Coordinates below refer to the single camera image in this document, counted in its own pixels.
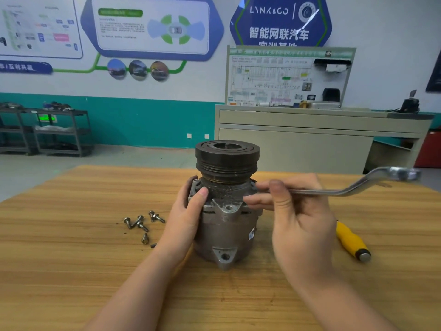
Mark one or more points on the person's left hand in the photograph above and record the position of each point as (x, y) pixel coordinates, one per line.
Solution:
(179, 224)

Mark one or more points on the person's right hand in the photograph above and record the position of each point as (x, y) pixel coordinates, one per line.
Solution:
(306, 230)

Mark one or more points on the person's right thumb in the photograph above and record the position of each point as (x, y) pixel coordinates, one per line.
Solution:
(280, 203)

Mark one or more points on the person's right middle finger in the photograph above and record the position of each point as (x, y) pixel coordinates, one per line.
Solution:
(258, 202)

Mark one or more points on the person's left thumb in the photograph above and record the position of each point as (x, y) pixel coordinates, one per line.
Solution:
(199, 203)

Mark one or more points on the grey compressor with black pulley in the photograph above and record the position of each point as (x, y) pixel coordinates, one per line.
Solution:
(227, 230)

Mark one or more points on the person's left forearm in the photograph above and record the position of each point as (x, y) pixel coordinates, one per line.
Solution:
(137, 293)

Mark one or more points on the person's right forearm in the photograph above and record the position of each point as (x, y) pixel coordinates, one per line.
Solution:
(341, 303)

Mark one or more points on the silver flanged bolt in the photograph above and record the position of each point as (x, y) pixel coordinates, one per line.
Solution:
(128, 222)
(145, 238)
(155, 216)
(143, 227)
(139, 220)

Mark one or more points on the beige metal cabinet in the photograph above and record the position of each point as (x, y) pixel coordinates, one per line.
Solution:
(296, 148)

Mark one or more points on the white circuit diagram training board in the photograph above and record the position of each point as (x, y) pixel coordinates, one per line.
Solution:
(268, 79)

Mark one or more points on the dark metal shelf rack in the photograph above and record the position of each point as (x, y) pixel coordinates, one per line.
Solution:
(79, 134)
(13, 130)

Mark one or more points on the red cabinet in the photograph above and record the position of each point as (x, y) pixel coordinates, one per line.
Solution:
(429, 149)

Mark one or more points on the white plastic bag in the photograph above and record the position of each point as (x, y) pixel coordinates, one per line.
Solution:
(53, 128)

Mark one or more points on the dark parts on rack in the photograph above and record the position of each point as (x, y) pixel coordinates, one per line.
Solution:
(58, 106)

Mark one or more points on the green lit box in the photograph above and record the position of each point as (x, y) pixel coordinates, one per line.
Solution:
(46, 118)

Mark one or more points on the blue framed white info panel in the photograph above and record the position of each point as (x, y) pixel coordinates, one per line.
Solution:
(151, 27)

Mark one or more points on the blue label strip sign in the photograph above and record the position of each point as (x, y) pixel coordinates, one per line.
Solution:
(24, 67)

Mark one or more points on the blue hexagon wall sign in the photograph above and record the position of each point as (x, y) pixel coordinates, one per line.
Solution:
(279, 27)

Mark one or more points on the dark wall poster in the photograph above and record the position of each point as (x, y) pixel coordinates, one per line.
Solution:
(434, 74)

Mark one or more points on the white wall chart panel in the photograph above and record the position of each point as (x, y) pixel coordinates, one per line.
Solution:
(38, 27)

